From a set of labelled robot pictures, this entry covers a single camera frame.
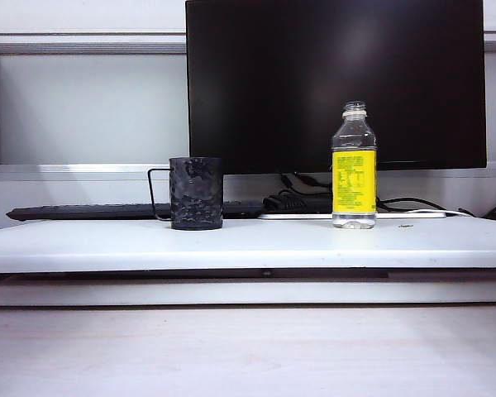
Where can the clear bottle with yellow label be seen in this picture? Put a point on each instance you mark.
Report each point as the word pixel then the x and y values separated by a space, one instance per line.
pixel 353 182

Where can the black power adapter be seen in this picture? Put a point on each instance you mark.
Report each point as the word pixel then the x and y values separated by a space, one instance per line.
pixel 289 202

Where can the black computer monitor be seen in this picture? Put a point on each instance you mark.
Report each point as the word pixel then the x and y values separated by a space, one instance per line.
pixel 273 82

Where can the small dark scrap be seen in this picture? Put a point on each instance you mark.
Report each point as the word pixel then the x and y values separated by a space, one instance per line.
pixel 405 226

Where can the black keyboard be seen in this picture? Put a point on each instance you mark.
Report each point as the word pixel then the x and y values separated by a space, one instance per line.
pixel 87 211

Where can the grey aluminium partition frame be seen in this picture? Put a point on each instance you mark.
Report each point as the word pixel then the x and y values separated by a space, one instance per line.
pixel 87 167

